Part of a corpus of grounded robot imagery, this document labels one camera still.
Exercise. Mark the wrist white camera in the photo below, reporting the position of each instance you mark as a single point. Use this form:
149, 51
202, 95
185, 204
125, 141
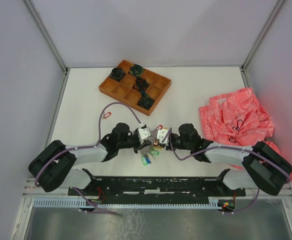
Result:
162, 136
144, 133

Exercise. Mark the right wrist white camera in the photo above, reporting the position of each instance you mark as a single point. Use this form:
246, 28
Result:
162, 136

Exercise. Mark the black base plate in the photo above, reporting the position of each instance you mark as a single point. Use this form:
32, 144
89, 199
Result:
159, 190

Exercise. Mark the silver key with red tag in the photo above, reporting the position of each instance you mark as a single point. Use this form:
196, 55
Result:
106, 115

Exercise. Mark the wooden compartment tray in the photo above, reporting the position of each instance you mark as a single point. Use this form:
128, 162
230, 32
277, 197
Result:
126, 92

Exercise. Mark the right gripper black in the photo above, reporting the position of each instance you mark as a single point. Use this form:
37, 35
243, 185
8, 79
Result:
168, 147

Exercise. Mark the green leaf rolled cloth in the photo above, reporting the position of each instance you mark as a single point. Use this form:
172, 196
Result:
145, 101

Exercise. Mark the pink patterned cloth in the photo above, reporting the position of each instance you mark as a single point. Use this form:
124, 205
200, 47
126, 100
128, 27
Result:
236, 119

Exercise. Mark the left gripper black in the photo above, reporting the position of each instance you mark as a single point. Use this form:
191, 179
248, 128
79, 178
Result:
140, 146

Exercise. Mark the orange flower rolled cloth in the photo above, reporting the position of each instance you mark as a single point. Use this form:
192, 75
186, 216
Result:
141, 84

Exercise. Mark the dark green rolled cloth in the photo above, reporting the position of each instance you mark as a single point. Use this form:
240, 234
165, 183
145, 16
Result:
136, 70

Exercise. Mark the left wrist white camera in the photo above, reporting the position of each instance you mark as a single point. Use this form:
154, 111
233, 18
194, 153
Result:
144, 133

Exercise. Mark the dark floral rolled cloth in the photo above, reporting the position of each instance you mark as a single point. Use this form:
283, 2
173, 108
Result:
117, 74

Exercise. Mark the grey cable duct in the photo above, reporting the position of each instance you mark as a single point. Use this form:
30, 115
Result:
44, 202

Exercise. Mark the green key tag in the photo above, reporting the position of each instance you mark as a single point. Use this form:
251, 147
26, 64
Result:
144, 160

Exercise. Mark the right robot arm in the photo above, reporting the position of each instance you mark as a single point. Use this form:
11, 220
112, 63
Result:
260, 166

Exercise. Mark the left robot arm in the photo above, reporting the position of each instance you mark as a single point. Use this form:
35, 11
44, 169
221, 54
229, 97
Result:
54, 166

